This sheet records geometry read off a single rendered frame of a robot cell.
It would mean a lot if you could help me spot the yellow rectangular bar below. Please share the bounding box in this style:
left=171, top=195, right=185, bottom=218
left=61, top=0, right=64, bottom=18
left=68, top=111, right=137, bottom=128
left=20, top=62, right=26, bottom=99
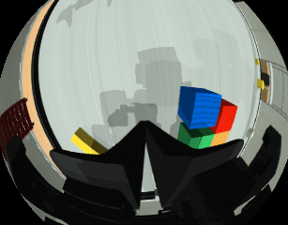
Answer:
left=71, top=127, right=108, bottom=155

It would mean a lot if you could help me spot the orange cube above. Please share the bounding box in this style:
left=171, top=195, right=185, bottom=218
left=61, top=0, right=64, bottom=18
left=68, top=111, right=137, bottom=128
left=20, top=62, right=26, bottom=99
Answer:
left=210, top=130, right=230, bottom=146

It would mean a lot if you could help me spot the green cube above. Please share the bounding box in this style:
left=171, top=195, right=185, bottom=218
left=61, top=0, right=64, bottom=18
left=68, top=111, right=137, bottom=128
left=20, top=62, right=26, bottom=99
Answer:
left=177, top=122, right=215, bottom=149

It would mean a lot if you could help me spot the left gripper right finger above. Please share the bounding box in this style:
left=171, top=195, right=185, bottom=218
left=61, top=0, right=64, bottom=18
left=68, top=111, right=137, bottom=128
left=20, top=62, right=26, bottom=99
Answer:
left=145, top=121, right=244, bottom=208

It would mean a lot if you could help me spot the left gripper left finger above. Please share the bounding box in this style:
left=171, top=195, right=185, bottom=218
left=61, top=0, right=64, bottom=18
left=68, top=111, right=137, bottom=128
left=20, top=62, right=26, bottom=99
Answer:
left=50, top=121, right=145, bottom=210

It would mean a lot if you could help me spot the yellow cube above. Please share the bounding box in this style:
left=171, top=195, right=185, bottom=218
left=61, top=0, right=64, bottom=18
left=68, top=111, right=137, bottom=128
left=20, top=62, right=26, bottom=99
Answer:
left=257, top=79, right=264, bottom=90

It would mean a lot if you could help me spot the red cube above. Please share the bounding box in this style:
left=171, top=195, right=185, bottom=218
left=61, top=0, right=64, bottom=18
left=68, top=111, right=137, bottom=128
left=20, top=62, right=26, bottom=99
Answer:
left=209, top=98, right=237, bottom=134

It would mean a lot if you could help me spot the blue cube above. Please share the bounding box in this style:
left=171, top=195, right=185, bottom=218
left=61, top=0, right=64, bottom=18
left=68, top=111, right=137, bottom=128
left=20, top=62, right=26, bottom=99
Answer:
left=178, top=86, right=222, bottom=129

